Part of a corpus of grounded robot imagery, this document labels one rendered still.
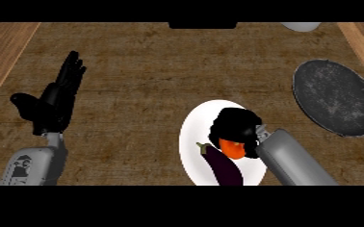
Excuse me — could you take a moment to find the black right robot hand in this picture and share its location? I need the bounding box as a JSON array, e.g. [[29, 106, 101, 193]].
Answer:
[[207, 107, 263, 160]]

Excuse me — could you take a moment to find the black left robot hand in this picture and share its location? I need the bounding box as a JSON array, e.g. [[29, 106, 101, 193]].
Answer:
[[8, 50, 88, 137]]

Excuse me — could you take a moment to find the orange squash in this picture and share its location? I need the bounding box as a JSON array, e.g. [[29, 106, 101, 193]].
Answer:
[[217, 138, 246, 161]]

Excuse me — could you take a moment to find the white plate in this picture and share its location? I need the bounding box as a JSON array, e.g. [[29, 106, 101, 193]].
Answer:
[[177, 99, 269, 187]]

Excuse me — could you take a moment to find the dark grey pan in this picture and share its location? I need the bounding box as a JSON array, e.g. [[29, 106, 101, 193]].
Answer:
[[291, 59, 364, 139]]

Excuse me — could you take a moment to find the purple eggplant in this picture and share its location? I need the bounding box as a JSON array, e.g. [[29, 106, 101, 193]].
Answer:
[[195, 141, 244, 187]]

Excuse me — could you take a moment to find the black appliance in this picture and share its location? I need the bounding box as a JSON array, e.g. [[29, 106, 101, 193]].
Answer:
[[167, 21, 238, 30]]

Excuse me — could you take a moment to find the white bowl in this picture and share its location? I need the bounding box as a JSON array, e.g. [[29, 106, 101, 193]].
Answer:
[[278, 21, 323, 33]]

